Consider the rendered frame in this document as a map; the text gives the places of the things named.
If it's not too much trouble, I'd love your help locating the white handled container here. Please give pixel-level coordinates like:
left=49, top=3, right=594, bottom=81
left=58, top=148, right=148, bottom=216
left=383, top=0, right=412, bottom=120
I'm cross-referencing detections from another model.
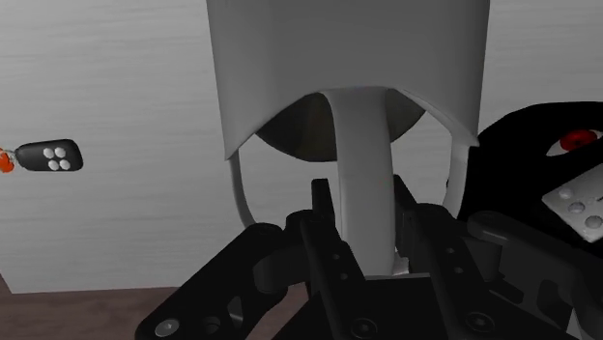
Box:
left=205, top=0, right=491, bottom=279

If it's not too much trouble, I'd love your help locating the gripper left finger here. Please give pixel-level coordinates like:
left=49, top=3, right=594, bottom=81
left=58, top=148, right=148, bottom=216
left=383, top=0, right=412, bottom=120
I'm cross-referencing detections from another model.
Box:
left=135, top=178, right=379, bottom=340

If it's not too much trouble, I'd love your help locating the black key fob, orange ring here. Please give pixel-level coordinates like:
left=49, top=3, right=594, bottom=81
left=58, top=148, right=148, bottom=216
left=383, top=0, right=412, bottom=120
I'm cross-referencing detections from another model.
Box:
left=0, top=138, right=84, bottom=175

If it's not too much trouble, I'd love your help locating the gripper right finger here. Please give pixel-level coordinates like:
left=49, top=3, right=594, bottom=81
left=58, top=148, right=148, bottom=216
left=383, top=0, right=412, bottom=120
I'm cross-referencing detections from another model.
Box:
left=392, top=174, right=603, bottom=340

